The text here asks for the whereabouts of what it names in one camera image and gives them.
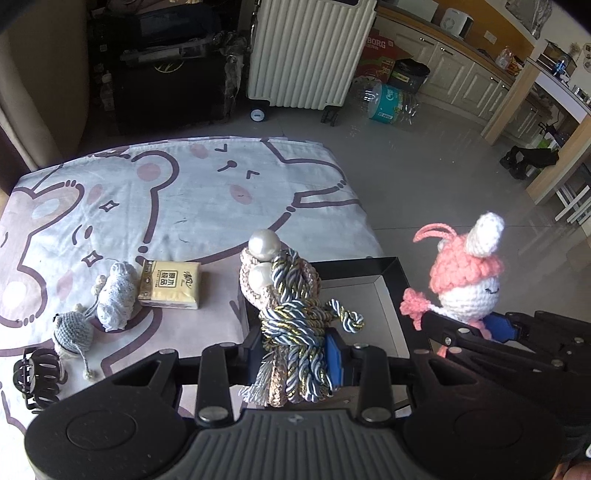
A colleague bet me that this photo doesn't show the white crochet toy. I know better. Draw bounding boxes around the white crochet toy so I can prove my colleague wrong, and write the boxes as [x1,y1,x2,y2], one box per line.
[95,261,139,333]

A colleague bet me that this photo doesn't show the black trash bin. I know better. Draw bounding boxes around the black trash bin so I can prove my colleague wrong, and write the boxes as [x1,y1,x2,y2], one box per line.
[388,59,431,95]

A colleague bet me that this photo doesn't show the large clear water bottle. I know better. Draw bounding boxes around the large clear water bottle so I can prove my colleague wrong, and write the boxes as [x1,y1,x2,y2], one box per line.
[353,80,421,125]

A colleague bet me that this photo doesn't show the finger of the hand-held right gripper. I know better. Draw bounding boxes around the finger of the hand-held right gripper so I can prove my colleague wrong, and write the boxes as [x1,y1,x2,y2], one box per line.
[482,311,591,352]
[422,308,591,393]

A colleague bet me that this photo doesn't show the beige sofa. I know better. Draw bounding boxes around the beige sofa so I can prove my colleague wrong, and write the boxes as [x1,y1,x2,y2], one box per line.
[0,14,88,195]

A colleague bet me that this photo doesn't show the white countertop appliance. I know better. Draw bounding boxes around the white countertop appliance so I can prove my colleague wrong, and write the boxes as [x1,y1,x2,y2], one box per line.
[438,7,476,37]

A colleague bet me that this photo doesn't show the black footwear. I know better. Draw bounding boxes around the black footwear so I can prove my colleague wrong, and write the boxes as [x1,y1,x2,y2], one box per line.
[501,145,559,181]

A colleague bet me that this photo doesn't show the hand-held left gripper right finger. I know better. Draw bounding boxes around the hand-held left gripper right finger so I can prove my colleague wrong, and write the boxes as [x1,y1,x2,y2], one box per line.
[324,333,483,424]

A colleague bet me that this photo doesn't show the dark hair claw clip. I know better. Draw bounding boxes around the dark hair claw clip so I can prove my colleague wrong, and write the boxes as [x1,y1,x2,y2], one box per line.
[13,348,63,414]

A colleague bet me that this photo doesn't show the black shallow box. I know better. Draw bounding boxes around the black shallow box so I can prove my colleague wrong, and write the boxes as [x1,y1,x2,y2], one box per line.
[229,256,414,411]

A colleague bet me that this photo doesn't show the wooden shelf unit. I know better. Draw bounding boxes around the wooden shelf unit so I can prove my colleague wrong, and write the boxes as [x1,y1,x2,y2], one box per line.
[480,44,591,222]

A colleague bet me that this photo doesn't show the grey crochet mouse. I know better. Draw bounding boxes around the grey crochet mouse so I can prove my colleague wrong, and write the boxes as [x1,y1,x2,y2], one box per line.
[50,311,95,381]

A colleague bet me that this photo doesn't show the yellow tissue pack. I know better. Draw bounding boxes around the yellow tissue pack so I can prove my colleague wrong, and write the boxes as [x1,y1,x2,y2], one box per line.
[137,258,204,310]

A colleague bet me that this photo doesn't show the pink white crochet bunny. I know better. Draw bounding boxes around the pink white crochet bunny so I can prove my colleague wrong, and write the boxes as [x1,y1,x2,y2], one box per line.
[399,211,505,358]

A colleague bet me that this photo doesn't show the printed bear blanket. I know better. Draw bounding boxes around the printed bear blanket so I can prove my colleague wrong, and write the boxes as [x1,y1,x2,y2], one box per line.
[0,135,386,462]

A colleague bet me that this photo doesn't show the rope curtain tieback with pearls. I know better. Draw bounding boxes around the rope curtain tieback with pearls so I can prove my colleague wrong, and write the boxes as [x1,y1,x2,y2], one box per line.
[238,229,365,407]

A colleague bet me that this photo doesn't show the black suitcase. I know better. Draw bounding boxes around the black suitcase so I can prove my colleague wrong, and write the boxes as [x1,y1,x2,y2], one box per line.
[111,55,236,134]

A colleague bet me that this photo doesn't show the black bag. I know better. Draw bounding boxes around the black bag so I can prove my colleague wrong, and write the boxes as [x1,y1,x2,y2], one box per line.
[90,4,250,63]

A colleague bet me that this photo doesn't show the red cardboard box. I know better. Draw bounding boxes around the red cardboard box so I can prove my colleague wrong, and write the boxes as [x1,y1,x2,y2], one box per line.
[355,28,414,81]

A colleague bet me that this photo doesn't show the white ribbed suitcase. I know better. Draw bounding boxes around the white ribbed suitcase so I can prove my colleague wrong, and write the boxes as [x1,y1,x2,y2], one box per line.
[246,0,378,125]

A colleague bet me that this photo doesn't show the cream kitchen cabinets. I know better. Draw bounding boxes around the cream kitchen cabinets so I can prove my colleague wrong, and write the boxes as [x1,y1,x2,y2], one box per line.
[376,9,550,139]

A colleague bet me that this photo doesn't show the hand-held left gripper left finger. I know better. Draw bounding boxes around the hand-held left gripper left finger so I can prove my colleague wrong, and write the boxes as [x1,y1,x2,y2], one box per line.
[111,330,264,426]

